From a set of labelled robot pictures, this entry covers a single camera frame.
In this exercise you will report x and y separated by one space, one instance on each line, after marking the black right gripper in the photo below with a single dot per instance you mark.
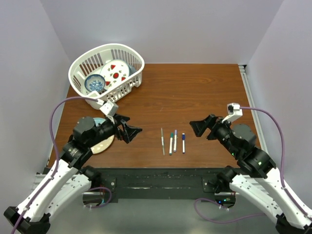
212 122

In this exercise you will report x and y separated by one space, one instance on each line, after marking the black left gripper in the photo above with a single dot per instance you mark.
129 131

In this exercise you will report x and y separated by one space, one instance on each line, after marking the thin white blue-end pen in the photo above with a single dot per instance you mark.
183 146

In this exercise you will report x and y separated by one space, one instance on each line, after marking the white purple-tip marker pen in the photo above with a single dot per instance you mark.
175 140

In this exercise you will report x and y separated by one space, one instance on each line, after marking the white green-end marker pen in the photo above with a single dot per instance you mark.
171 143

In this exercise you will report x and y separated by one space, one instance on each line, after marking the grey green pen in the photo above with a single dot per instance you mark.
162 141

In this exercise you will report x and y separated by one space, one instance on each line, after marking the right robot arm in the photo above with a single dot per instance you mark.
272 199

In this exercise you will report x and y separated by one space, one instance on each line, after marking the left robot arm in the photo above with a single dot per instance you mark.
73 157

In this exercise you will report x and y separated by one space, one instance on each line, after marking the light blue plate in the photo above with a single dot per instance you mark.
105 144

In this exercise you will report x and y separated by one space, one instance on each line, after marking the blue white patterned bowl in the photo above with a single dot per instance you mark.
94 82

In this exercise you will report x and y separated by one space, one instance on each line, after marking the blue rimmed plate behind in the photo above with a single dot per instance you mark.
132 69

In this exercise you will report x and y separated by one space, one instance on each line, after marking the white plastic dish basket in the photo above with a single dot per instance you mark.
92 61

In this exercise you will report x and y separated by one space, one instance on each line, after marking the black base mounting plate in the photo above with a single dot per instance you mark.
159 183

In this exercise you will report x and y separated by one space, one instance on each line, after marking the white watermelon pattern plate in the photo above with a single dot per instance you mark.
114 73

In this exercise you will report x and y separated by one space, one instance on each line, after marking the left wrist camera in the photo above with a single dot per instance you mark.
109 109

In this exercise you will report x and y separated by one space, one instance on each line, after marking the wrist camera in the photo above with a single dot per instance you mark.
234 113
109 109

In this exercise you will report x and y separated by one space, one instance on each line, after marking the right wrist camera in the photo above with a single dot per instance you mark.
234 113

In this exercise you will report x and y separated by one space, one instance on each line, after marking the aluminium frame rail right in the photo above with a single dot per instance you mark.
258 117

